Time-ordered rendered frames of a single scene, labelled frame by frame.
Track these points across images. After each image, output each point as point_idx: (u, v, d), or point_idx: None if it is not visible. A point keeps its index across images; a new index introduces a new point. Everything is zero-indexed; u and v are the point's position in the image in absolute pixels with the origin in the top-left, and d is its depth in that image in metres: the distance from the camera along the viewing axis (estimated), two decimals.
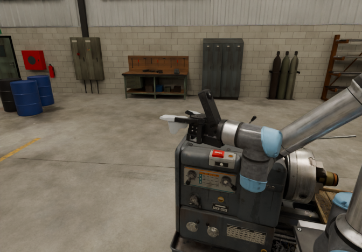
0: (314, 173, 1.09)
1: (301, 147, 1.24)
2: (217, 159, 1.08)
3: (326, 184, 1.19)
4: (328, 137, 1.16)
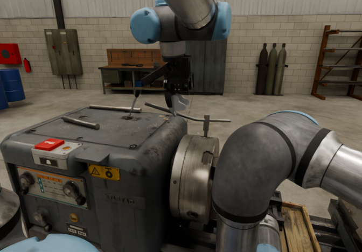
0: (207, 177, 0.65)
1: (206, 137, 0.79)
2: (41, 153, 0.64)
3: None
4: (177, 113, 0.75)
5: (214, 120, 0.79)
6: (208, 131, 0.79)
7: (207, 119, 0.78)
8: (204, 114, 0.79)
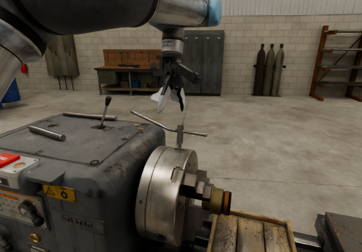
0: (174, 197, 0.59)
1: (178, 149, 0.73)
2: None
3: (213, 213, 0.69)
4: (152, 121, 0.78)
5: (186, 132, 0.71)
6: (179, 143, 0.72)
7: (178, 130, 0.72)
8: (179, 125, 0.74)
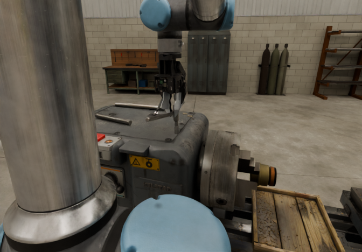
0: (235, 168, 0.73)
1: (178, 126, 0.79)
2: None
3: (260, 184, 0.82)
4: (166, 116, 0.65)
5: None
6: (179, 119, 0.78)
7: None
8: (173, 105, 0.75)
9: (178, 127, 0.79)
